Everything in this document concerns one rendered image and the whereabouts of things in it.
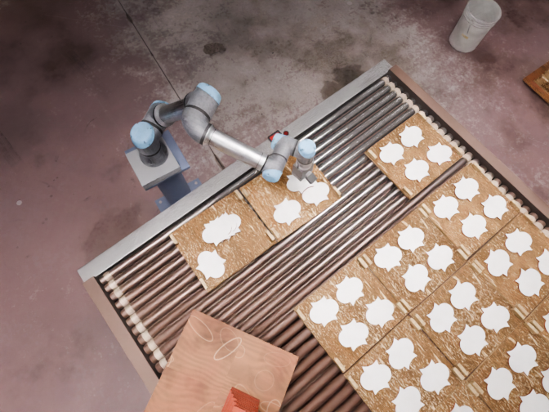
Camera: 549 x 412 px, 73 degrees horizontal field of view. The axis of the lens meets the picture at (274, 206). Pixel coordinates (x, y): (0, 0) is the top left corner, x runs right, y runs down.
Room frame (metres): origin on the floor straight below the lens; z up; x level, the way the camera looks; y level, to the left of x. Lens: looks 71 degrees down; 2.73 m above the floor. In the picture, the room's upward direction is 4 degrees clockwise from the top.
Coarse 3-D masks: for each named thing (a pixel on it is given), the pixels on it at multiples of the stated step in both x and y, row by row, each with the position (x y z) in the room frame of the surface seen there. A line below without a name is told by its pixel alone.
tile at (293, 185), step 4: (288, 176) 0.79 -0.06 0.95; (292, 176) 0.79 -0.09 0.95; (288, 180) 0.77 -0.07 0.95; (292, 180) 0.77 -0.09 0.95; (296, 180) 0.77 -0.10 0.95; (304, 180) 0.77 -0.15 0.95; (288, 184) 0.75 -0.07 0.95; (292, 184) 0.75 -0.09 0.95; (296, 184) 0.75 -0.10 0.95; (300, 184) 0.75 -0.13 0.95; (304, 184) 0.75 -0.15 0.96; (308, 184) 0.75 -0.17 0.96; (288, 188) 0.72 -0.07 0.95; (292, 188) 0.72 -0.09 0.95; (296, 188) 0.72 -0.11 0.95; (300, 188) 0.73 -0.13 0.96; (304, 188) 0.73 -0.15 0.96; (300, 192) 0.70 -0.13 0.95
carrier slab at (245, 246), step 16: (208, 208) 0.59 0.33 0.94; (224, 208) 0.59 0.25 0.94; (240, 208) 0.60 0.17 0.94; (192, 224) 0.50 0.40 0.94; (240, 224) 0.52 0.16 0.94; (256, 224) 0.52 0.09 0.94; (192, 240) 0.41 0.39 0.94; (224, 240) 0.43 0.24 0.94; (240, 240) 0.43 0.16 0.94; (256, 240) 0.44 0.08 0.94; (192, 256) 0.34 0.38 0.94; (224, 256) 0.35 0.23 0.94; (240, 256) 0.35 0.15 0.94; (256, 256) 0.36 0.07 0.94; (224, 272) 0.27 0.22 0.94
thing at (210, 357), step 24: (192, 312) 0.07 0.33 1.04; (192, 336) -0.03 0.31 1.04; (216, 336) -0.02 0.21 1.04; (240, 336) -0.01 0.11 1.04; (168, 360) -0.13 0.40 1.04; (192, 360) -0.12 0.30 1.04; (216, 360) -0.12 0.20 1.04; (240, 360) -0.11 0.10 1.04; (264, 360) -0.10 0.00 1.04; (288, 360) -0.10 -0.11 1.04; (168, 384) -0.22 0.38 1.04; (192, 384) -0.21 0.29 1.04; (216, 384) -0.21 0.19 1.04; (240, 384) -0.20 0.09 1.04; (264, 384) -0.19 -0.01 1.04; (168, 408) -0.31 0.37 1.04; (192, 408) -0.30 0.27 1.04; (216, 408) -0.29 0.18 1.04; (264, 408) -0.28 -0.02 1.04
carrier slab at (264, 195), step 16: (288, 160) 0.89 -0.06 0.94; (320, 176) 0.81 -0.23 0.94; (256, 192) 0.69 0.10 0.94; (272, 192) 0.70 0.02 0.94; (288, 192) 0.71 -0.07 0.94; (256, 208) 0.60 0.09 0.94; (272, 208) 0.61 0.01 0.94; (304, 208) 0.62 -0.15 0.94; (320, 208) 0.63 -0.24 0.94; (272, 224) 0.53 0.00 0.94
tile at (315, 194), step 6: (318, 186) 0.75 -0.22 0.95; (324, 186) 0.75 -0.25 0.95; (306, 192) 0.71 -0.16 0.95; (312, 192) 0.71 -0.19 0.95; (318, 192) 0.71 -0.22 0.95; (324, 192) 0.72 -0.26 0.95; (306, 198) 0.68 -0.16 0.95; (312, 198) 0.68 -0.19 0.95; (318, 198) 0.68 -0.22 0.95; (324, 198) 0.68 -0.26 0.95
